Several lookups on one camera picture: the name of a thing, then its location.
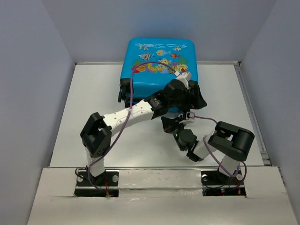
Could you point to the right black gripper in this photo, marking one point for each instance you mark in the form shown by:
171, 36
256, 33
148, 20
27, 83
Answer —
169, 123

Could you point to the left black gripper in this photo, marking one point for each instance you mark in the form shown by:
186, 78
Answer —
198, 102

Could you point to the blue hard-shell suitcase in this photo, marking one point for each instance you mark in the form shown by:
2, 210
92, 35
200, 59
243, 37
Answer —
150, 63

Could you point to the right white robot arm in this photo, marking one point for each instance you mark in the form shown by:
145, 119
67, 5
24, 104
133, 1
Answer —
227, 144

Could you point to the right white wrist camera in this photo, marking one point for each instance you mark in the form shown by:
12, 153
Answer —
186, 117

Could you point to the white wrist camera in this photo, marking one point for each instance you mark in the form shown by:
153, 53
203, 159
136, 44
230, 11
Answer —
186, 117
184, 77

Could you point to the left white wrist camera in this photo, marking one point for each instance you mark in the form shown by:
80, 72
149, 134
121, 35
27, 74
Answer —
184, 77

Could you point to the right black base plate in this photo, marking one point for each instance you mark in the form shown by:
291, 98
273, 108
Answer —
216, 184

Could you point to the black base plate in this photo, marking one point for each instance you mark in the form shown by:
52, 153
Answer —
105, 185
216, 184

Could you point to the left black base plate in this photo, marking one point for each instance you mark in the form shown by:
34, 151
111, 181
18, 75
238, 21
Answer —
105, 185

